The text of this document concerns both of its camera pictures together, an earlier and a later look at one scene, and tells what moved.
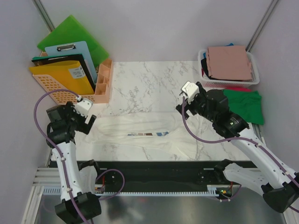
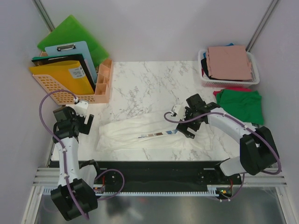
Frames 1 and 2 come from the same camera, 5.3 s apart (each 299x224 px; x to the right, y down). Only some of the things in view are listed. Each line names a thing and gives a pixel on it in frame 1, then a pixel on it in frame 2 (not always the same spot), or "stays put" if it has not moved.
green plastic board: (71, 31) stays put
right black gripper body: (198, 106) to (194, 124)
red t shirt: (238, 88) stays put
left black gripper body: (77, 122) stays put
